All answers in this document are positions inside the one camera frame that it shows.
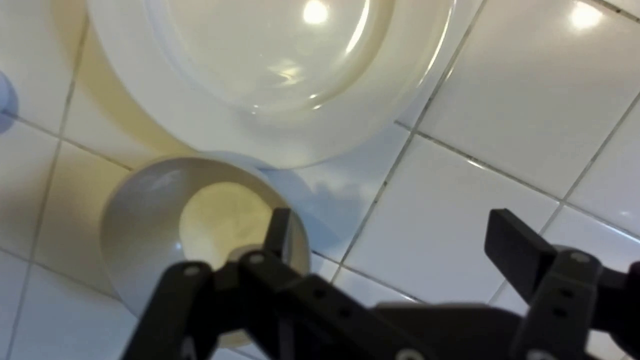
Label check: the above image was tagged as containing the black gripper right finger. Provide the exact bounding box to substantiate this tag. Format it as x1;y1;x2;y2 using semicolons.
484;206;640;360

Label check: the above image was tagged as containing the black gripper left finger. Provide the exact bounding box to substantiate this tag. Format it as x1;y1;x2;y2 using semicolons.
118;206;427;360

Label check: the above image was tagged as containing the cream ceramic bowl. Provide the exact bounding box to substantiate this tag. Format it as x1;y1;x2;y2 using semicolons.
97;153;313;320

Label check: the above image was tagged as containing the white dinner plate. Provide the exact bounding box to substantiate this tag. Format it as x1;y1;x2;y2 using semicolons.
85;0;464;170

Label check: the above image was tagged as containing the white coffee pod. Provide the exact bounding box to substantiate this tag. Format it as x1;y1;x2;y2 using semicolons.
0;68;19;134

